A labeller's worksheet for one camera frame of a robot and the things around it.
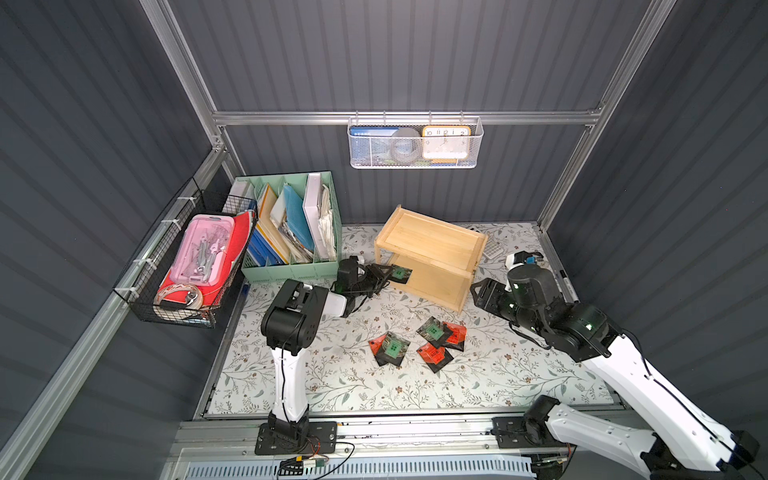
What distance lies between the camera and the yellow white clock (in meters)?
0.89

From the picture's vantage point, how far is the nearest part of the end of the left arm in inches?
32.8

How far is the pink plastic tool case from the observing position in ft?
2.30
